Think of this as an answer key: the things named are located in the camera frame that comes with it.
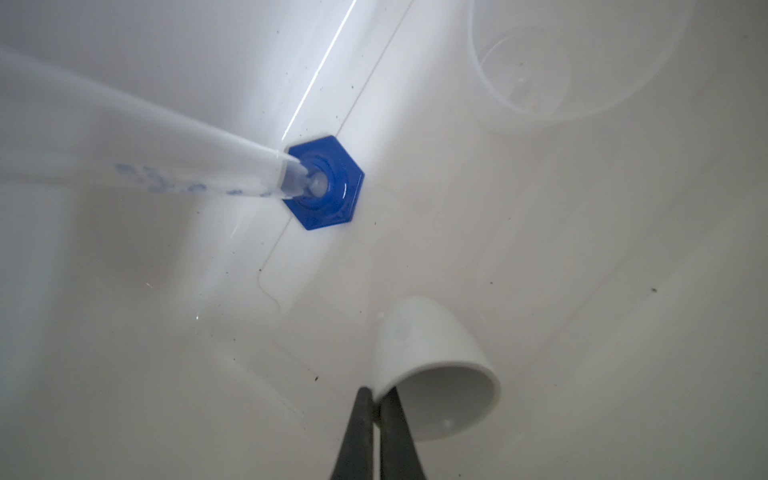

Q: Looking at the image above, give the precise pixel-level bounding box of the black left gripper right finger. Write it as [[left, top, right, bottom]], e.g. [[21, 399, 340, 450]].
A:
[[379, 388, 426, 480]]

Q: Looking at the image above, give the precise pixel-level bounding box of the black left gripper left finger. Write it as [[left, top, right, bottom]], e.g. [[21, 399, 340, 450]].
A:
[[330, 387, 375, 480]]

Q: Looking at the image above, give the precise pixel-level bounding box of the small glass dish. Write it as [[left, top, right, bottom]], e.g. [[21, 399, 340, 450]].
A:
[[371, 296, 501, 442]]

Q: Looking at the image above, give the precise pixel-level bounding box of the large clear petri dish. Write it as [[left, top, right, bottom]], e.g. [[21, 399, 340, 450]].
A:
[[465, 1, 694, 135]]

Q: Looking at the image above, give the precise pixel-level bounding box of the clear thin glass tube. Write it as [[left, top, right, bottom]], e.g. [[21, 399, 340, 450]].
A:
[[1, 49, 308, 199]]

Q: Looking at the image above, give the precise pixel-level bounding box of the white plastic storage bin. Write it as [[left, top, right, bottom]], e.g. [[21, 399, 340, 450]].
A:
[[1, 1, 767, 479]]

